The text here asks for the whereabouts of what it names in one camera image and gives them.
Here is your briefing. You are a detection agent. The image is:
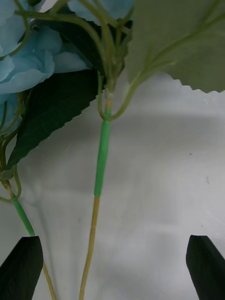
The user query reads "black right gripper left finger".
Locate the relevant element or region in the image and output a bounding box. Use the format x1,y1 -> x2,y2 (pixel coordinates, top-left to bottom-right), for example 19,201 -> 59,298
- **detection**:
0,236 -> 44,300

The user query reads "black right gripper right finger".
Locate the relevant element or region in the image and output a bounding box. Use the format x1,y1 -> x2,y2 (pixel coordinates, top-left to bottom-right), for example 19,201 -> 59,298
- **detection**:
186,235 -> 225,300

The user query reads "pale blue flower green stem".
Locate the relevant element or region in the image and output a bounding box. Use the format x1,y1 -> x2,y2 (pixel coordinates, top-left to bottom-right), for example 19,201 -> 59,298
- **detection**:
0,0 -> 91,300
7,0 -> 225,300

